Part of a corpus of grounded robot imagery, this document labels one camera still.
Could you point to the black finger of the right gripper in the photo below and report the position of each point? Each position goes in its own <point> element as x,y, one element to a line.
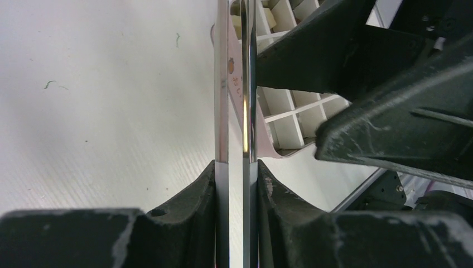
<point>418,123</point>
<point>335,51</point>

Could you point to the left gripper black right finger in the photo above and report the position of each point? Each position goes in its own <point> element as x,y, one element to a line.
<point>294,233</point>

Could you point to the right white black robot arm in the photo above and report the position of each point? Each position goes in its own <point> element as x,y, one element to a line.
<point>442,24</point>

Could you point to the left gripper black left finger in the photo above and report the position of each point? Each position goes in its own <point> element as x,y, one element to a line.
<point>177,233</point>

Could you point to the silver serving tongs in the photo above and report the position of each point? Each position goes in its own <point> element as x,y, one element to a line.
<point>247,125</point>

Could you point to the pink tin box with dividers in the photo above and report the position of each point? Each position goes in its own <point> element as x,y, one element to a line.
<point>286,119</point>

